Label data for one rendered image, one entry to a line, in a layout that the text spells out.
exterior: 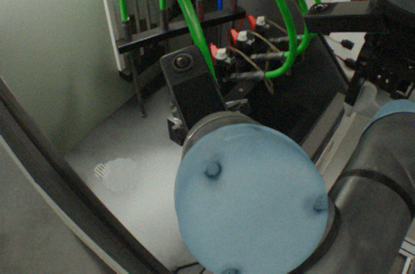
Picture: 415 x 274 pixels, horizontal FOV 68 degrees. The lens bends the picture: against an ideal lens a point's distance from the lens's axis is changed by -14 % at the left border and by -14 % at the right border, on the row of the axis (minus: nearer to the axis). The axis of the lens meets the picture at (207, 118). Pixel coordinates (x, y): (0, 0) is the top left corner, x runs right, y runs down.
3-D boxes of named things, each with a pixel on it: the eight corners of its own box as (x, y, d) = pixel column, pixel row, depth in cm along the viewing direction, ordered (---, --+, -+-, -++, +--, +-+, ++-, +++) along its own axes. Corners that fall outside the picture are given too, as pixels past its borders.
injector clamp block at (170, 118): (202, 176, 86) (201, 140, 74) (172, 155, 90) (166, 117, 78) (274, 95, 103) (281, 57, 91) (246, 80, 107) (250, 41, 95)
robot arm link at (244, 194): (248, 324, 16) (132, 212, 15) (229, 238, 27) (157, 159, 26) (371, 230, 15) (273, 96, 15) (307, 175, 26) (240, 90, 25)
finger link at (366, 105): (367, 142, 47) (391, 100, 40) (334, 124, 49) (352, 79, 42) (374, 129, 49) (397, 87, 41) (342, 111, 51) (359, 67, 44)
